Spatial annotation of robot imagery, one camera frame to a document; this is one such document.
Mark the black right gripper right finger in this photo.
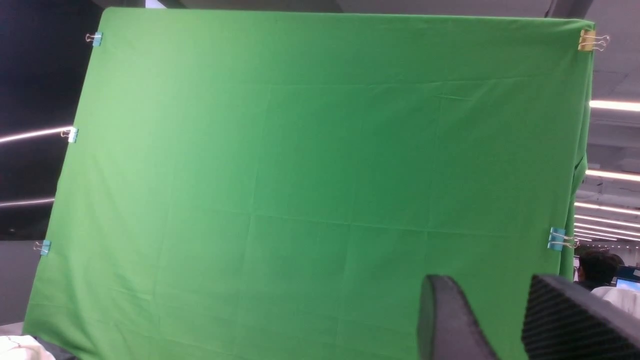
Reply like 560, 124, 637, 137
521, 275, 640, 360

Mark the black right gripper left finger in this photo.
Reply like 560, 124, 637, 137
417, 275, 499, 360

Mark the person with dark hair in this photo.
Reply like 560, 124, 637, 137
574, 249, 640, 319

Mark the computer monitor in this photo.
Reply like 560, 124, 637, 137
614, 265, 640, 292

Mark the blue binder clip lower right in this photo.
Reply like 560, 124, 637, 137
547, 227, 580, 252

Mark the blue binder clip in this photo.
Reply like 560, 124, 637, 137
85, 31, 103, 47
547, 227, 580, 252
33, 239, 51, 256
60, 126, 79, 144

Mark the green backdrop cloth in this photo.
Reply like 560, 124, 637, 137
23, 7, 595, 360

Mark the yellow binder clip upper right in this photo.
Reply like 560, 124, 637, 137
577, 29, 611, 52

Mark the blue binder clip lower left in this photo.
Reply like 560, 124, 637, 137
33, 239, 51, 256

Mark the blue binder clip middle left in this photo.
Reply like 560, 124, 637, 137
60, 126, 79, 144

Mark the white crumpled garment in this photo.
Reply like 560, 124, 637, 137
0, 335, 55, 360

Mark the blue binder clip upper left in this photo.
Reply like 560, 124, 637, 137
85, 31, 103, 47

